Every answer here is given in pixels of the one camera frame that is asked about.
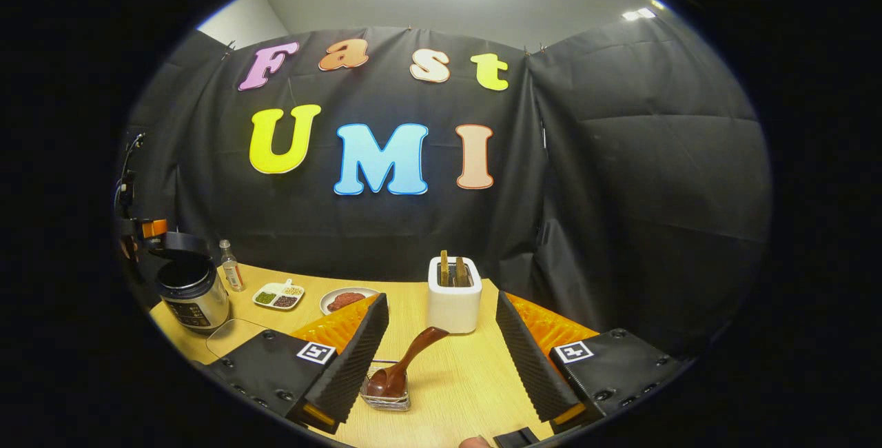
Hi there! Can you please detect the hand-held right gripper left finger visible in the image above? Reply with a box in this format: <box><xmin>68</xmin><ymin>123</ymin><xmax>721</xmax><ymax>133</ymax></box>
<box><xmin>202</xmin><ymin>293</ymin><xmax>391</xmax><ymax>435</ymax></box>

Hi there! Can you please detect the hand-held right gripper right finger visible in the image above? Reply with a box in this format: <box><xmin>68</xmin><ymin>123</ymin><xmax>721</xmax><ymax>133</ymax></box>
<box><xmin>496</xmin><ymin>290</ymin><xmax>691</xmax><ymax>434</ymax></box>

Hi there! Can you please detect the brown wooden spoon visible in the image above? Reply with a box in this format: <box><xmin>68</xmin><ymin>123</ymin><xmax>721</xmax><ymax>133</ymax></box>
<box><xmin>365</xmin><ymin>327</ymin><xmax>450</xmax><ymax>399</ymax></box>

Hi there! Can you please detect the dark grey rice cooker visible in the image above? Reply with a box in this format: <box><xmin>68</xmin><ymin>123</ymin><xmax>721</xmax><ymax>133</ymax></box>
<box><xmin>146</xmin><ymin>231</ymin><xmax>232</xmax><ymax>334</ymax></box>

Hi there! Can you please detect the shallow translucent rice tray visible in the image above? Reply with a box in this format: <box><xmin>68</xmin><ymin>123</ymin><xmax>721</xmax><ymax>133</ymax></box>
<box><xmin>205</xmin><ymin>318</ymin><xmax>273</xmax><ymax>360</ymax></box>

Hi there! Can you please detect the reddish sliced meat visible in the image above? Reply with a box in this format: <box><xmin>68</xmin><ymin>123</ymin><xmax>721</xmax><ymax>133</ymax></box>
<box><xmin>327</xmin><ymin>292</ymin><xmax>367</xmax><ymax>312</ymax></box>

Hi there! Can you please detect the round white plate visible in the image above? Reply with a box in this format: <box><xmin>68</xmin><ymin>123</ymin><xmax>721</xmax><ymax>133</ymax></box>
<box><xmin>319</xmin><ymin>287</ymin><xmax>381</xmax><ymax>316</ymax></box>

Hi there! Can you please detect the small clear glass bottle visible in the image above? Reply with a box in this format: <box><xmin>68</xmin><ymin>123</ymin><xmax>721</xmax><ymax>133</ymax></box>
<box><xmin>218</xmin><ymin>239</ymin><xmax>246</xmax><ymax>293</ymax></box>

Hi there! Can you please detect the white toaster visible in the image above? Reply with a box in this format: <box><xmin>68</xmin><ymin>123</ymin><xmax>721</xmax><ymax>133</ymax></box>
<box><xmin>427</xmin><ymin>255</ymin><xmax>483</xmax><ymax>335</ymax></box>

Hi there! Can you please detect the white divided seasoning dish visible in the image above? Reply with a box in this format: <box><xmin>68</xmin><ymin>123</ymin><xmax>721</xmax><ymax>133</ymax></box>
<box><xmin>252</xmin><ymin>278</ymin><xmax>306</xmax><ymax>311</ymax></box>

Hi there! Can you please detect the black backdrop cloth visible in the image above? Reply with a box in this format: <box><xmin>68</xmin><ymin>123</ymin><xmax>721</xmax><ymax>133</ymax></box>
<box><xmin>117</xmin><ymin>15</ymin><xmax>772</xmax><ymax>359</ymax></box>

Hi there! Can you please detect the thin black cable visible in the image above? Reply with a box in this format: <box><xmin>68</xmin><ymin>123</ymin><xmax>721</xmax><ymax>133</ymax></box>
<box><xmin>121</xmin><ymin>132</ymin><xmax>147</xmax><ymax>180</ymax></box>

